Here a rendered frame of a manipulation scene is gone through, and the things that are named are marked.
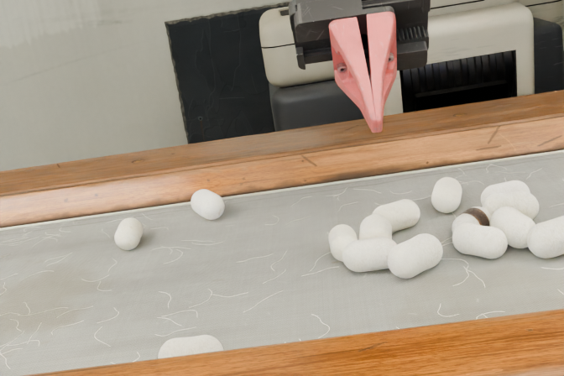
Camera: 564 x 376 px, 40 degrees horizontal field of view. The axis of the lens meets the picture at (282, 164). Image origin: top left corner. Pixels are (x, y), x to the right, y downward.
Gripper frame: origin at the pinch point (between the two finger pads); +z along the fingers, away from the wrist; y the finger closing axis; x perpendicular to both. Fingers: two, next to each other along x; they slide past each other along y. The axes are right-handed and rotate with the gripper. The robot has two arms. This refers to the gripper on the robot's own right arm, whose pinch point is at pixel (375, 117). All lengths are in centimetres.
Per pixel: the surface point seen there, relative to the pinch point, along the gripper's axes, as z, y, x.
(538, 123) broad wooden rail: -5.6, 14.2, 11.8
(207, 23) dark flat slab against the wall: -141, -39, 134
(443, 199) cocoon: 5.0, 4.0, 3.8
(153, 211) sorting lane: -1.8, -19.1, 11.7
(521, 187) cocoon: 5.2, 9.2, 3.1
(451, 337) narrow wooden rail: 19.9, 1.1, -10.5
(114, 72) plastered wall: -134, -71, 142
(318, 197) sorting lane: -0.1, -4.9, 10.1
